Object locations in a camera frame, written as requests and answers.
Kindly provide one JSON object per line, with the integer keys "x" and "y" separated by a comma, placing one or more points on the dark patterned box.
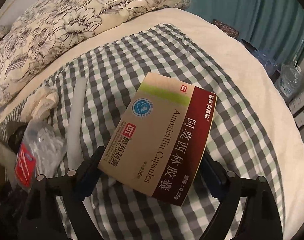
{"x": 225, "y": 27}

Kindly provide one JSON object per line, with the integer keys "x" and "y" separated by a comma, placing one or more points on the floral patterned pillow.
{"x": 66, "y": 22}

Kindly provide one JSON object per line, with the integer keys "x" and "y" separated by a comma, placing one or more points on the black plastic object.
{"x": 15, "y": 137}

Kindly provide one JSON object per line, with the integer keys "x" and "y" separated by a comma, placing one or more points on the clear floss pick jar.
{"x": 41, "y": 140}

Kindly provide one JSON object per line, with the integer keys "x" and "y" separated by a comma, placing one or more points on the beige and maroon medicine box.
{"x": 154, "y": 130}

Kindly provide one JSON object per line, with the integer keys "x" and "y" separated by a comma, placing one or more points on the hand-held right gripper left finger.
{"x": 90, "y": 170}

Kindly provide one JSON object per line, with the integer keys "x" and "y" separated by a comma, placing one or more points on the cream bedsheet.
{"x": 242, "y": 67}

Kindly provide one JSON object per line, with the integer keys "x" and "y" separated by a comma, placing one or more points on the white ribbed object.
{"x": 302, "y": 110}

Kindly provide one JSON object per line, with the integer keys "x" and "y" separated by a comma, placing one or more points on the teal curtain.
{"x": 242, "y": 2}

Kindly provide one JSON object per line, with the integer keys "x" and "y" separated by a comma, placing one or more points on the clear plastic water bottle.
{"x": 288, "y": 80}

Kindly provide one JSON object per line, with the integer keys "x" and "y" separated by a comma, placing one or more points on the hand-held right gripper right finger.
{"x": 214, "y": 177}

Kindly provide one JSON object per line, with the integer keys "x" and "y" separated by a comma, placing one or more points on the white plastic stick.
{"x": 76, "y": 120}

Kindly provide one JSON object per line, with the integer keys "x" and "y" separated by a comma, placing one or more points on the blue wrapped bottle pack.
{"x": 264, "y": 60}

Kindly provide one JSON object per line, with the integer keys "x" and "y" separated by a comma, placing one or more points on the green checkered cloth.
{"x": 242, "y": 142}

